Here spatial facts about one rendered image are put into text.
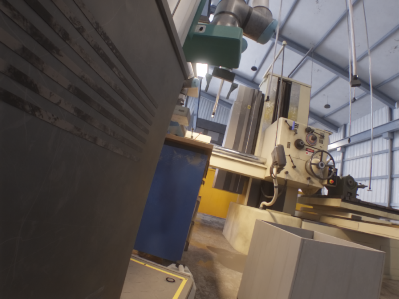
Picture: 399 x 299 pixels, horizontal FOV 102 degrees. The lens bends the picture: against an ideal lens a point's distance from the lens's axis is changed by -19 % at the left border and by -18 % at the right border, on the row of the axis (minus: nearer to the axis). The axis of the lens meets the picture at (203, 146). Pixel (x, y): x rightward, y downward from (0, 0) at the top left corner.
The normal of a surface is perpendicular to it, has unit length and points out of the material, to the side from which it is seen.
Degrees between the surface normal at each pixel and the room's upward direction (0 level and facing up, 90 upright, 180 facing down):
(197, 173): 90
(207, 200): 90
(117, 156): 90
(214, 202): 90
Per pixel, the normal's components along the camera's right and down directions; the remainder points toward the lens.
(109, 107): 0.96, 0.21
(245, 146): 0.07, -0.22
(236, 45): -0.25, 0.94
